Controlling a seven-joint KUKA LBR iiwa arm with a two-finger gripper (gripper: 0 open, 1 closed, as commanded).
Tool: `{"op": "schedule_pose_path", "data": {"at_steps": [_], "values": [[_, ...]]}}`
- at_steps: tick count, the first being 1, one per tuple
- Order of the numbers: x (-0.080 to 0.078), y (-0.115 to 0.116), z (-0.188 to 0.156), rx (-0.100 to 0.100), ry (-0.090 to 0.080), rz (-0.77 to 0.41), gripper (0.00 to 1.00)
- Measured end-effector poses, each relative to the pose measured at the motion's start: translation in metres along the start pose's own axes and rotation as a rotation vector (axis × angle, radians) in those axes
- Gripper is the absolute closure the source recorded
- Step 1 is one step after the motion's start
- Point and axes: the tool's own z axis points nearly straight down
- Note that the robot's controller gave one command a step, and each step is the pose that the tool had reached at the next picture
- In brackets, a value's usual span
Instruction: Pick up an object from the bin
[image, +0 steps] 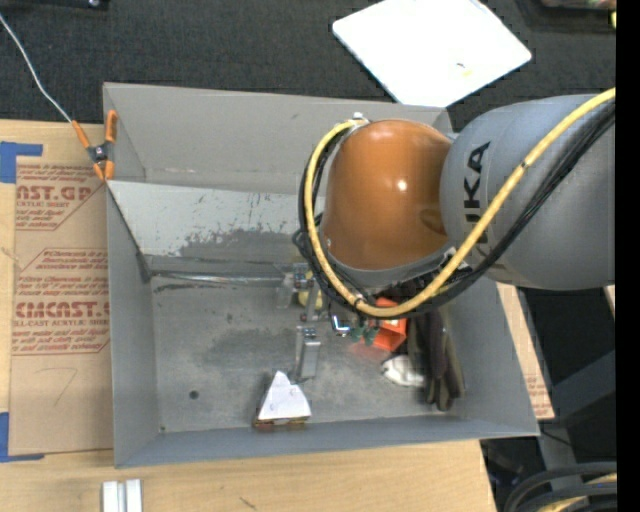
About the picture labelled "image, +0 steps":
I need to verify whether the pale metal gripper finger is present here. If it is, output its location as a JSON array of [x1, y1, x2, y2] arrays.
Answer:
[[293, 326, 323, 380], [275, 264, 311, 310]]

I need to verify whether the yellow round thing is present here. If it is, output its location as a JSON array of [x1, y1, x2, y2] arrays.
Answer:
[[294, 272, 326, 307]]

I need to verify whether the white triangular packet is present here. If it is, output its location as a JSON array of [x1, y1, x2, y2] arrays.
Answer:
[[251, 369, 313, 432]]

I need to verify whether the orange box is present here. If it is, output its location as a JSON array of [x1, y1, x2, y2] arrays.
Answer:
[[372, 297, 409, 353]]

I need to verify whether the white cloth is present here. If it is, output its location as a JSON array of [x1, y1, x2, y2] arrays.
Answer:
[[381, 354, 427, 388]]

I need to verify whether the grey metal bin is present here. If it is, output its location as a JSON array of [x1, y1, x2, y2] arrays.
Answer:
[[101, 82, 542, 469]]

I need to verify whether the brown cardboard board red print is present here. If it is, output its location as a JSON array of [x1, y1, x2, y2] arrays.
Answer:
[[0, 118, 557, 462]]

